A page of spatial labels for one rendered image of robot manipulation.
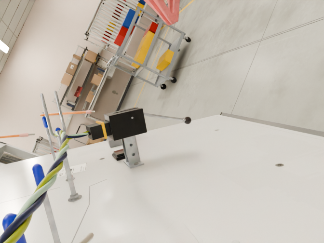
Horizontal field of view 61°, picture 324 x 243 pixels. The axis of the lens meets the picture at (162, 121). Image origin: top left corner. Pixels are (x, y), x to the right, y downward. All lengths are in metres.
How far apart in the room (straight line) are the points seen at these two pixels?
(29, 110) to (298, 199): 8.34
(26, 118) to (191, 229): 8.32
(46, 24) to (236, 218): 8.59
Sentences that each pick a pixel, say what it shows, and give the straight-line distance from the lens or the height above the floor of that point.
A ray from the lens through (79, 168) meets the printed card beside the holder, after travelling 0.52.
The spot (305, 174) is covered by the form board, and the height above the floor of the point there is 0.97.
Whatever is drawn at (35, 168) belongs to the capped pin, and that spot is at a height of 1.23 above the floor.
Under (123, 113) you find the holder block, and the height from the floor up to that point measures 1.15.
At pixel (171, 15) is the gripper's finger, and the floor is 1.14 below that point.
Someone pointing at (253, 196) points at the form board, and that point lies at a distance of 0.31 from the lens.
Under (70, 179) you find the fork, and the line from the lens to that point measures 0.38.
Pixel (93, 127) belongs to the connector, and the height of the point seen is 1.18.
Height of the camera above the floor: 1.22
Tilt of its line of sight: 17 degrees down
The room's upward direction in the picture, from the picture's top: 66 degrees counter-clockwise
